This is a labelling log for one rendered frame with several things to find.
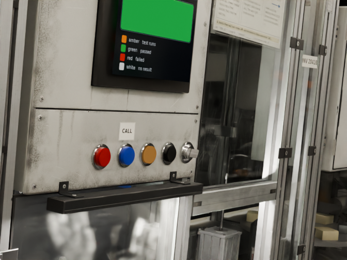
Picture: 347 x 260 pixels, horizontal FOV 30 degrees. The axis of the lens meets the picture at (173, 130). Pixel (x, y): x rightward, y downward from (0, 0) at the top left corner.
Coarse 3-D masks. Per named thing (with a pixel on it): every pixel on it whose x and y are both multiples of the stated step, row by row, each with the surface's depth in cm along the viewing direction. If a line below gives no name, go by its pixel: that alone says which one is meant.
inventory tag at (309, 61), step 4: (304, 56) 161; (308, 56) 163; (312, 56) 165; (304, 60) 161; (308, 60) 163; (312, 60) 165; (316, 60) 167; (304, 64) 161; (308, 64) 163; (312, 64) 166; (316, 64) 167; (316, 68) 167
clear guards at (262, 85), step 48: (240, 0) 133; (288, 0) 150; (240, 48) 135; (288, 48) 153; (240, 96) 137; (240, 144) 140; (240, 192) 142; (288, 192) 163; (48, 240) 96; (96, 240) 105; (144, 240) 115; (288, 240) 166
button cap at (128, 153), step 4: (124, 148) 105; (128, 148) 105; (132, 148) 106; (124, 152) 105; (128, 152) 105; (132, 152) 106; (124, 156) 105; (128, 156) 106; (132, 156) 106; (124, 160) 105; (128, 160) 106; (132, 160) 107; (124, 164) 106; (128, 164) 106
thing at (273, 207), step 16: (304, 0) 157; (208, 32) 124; (288, 96) 156; (288, 128) 158; (288, 144) 159; (272, 208) 158; (272, 224) 158; (176, 240) 124; (256, 240) 160; (272, 240) 158; (176, 256) 124; (256, 256) 160; (272, 256) 159
